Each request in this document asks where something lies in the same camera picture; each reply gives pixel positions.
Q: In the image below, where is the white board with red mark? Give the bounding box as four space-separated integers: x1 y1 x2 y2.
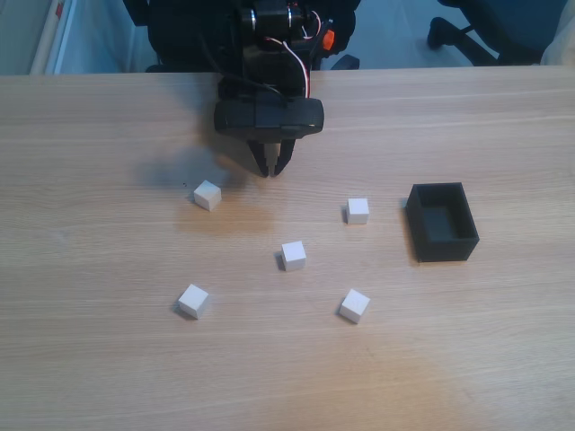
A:
29 0 77 75

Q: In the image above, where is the blue office chair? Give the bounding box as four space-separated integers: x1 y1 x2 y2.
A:
426 0 562 66

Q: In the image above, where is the white cube block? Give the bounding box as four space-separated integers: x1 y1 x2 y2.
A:
339 288 372 324
178 283 210 321
345 197 370 225
193 180 223 212
280 241 307 272

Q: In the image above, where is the black office chair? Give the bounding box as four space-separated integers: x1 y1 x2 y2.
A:
123 0 361 74

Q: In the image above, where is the black open box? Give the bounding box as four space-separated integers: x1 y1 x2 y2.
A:
406 181 481 264

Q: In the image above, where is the white red servo cable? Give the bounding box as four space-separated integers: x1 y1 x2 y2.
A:
263 38 314 99
299 9 323 40

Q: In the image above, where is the black oval camera box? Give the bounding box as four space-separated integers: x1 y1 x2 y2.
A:
213 97 325 136

